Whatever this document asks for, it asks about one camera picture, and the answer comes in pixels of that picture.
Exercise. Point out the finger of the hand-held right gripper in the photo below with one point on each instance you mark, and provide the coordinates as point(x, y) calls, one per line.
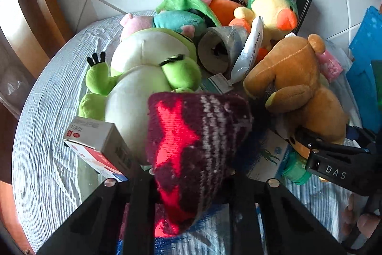
point(370, 138)
point(316, 143)

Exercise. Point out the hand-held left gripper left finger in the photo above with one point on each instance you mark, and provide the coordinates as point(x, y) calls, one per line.
point(137, 207)

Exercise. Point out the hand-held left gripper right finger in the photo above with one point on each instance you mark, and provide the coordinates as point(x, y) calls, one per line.
point(244, 213)

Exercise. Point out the blue plastic container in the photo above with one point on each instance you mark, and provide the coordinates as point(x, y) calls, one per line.
point(367, 78)

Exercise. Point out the brown teddy bear plush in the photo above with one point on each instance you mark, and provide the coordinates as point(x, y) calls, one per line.
point(298, 75)

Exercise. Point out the dark red knit hat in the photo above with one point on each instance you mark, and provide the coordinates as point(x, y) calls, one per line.
point(191, 147)

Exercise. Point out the person's right hand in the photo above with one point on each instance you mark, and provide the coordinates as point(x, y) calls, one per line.
point(365, 223)

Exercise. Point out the green capped bottle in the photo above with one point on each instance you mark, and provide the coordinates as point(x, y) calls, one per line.
point(294, 171)

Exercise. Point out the blue and white box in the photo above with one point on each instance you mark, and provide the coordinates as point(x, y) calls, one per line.
point(268, 156)

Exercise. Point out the small pink tissue pack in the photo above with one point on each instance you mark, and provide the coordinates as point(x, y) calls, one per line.
point(331, 65)

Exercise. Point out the red and white box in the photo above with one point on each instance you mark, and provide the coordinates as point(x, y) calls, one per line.
point(95, 138)

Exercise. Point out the white plastic pouch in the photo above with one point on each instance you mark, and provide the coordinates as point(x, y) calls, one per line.
point(250, 46)

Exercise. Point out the green frog plush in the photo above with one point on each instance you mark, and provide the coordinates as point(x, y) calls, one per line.
point(134, 72)

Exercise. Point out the yellow duck plush green hat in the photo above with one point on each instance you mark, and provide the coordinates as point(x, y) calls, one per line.
point(268, 10)

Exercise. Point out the cardboard tape roll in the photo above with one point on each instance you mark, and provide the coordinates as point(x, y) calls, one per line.
point(209, 49)

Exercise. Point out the pink pig plush teal shirt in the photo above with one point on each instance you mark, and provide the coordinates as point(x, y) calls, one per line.
point(176, 20)

